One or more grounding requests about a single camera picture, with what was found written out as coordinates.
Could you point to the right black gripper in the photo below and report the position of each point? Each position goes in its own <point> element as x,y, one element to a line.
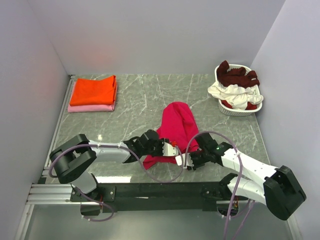
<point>196,165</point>

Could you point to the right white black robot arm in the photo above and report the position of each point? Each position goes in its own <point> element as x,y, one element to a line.
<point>275,187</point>

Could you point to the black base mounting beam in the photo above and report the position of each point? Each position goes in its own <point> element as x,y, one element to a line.
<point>115,197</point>

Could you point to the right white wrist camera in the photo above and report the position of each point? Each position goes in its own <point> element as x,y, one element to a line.
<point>182,160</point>

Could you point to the folded light pink t shirt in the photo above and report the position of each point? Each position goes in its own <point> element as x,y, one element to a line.
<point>95,107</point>

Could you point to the aluminium frame rail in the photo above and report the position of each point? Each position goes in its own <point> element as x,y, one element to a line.
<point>46,194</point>

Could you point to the white crumpled garment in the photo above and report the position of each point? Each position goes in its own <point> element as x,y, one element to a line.
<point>238,97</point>

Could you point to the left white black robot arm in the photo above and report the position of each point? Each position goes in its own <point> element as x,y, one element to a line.
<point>71,160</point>

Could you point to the dark maroon garment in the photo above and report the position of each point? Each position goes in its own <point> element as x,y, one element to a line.
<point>236,76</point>

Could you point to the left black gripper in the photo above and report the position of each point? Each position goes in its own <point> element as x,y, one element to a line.
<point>160,141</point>

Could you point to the white plastic laundry basket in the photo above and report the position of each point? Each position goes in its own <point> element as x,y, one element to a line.
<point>235,112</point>

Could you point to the folded orange t shirt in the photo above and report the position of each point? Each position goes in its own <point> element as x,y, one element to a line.
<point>94,92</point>

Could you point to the red garment in basket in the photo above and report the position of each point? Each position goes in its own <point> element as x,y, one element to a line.
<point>250,106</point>

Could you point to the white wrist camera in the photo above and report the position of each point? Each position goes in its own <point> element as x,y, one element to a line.
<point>182,160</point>
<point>171,150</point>

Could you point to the crimson pink t shirt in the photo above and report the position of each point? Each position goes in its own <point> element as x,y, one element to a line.
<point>178,125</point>

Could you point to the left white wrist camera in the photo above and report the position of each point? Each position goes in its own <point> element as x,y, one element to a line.
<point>171,150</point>

